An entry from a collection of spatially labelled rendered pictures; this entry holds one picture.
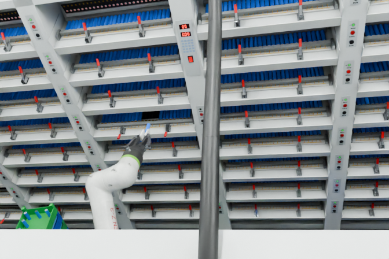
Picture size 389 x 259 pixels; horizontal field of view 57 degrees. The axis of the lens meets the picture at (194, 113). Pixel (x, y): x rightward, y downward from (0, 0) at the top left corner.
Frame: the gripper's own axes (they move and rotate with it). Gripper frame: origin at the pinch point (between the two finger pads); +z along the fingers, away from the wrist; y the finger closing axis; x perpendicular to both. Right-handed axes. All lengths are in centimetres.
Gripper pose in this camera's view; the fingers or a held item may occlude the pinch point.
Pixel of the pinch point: (144, 134)
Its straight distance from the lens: 180.5
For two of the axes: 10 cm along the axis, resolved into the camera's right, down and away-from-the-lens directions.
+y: 9.8, -0.8, -1.7
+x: -1.4, -9.0, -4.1
